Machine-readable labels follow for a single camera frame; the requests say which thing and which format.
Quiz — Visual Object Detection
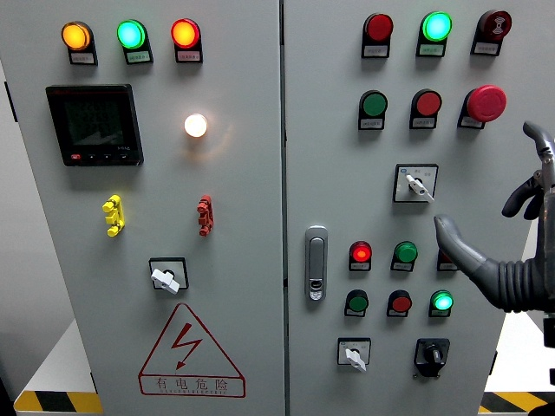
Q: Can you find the white-handled turn switch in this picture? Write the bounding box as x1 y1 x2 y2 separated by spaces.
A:
336 337 372 374
392 163 440 205
148 257 190 296

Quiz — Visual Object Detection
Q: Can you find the black and yellow striped tape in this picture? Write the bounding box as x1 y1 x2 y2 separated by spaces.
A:
13 390 104 414
478 391 555 413

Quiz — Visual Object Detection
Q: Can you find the large red stop button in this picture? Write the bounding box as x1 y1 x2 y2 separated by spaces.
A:
465 84 508 124

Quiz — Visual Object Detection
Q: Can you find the small yellow handle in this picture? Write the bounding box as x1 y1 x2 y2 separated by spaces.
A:
101 194 126 238

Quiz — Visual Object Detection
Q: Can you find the large green push button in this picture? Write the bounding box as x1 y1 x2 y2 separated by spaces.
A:
359 89 389 118

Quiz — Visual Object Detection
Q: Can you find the large green round lamp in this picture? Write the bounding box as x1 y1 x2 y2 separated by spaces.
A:
421 10 454 43
115 18 149 51

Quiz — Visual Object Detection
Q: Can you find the large red push button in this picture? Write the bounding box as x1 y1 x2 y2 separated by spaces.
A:
411 88 443 118

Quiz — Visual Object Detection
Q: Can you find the black display meter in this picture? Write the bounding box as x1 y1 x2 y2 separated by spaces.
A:
45 83 145 167

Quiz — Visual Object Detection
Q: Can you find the small red lit lamp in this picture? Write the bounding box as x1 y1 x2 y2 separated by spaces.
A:
349 240 373 263

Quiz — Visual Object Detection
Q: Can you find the small green push button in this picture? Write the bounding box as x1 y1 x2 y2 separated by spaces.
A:
393 241 419 264
345 289 370 313

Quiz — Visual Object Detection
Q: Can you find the black-handled turn switch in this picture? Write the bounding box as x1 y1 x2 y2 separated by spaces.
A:
413 337 451 380

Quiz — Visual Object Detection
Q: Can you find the large yellow round lamp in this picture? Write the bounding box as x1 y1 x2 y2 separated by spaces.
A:
60 20 94 53

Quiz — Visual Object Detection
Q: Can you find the small green lit lamp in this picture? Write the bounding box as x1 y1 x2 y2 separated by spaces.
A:
429 289 454 312

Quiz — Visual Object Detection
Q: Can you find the dark red buzzer lamp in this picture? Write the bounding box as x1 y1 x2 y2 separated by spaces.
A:
476 9 513 42

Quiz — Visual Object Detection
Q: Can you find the pale grey cabinet door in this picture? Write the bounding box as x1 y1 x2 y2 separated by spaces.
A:
280 0 555 416
0 0 287 416

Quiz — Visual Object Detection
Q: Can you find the white round lamp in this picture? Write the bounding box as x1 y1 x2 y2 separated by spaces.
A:
183 113 209 139

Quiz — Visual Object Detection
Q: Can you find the small red handle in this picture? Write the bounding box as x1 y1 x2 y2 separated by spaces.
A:
196 194 214 237

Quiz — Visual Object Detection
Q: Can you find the red warning triangle sign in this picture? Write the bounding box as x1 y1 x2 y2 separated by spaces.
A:
138 302 247 399

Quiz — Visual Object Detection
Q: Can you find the white-handled turn switch, black plate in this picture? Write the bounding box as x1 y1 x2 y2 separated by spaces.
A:
148 257 190 296

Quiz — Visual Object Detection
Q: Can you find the large orange-red lit lamp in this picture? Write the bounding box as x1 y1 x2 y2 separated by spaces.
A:
170 17 203 50

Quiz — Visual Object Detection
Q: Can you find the white-handled turn switch, small plate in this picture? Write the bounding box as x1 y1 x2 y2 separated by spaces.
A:
336 337 372 374

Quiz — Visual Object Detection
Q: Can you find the large dark red round lamp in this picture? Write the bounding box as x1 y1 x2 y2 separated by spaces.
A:
362 12 395 44

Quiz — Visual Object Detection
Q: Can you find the silver door lock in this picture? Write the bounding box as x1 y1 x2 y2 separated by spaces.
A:
304 224 329 302

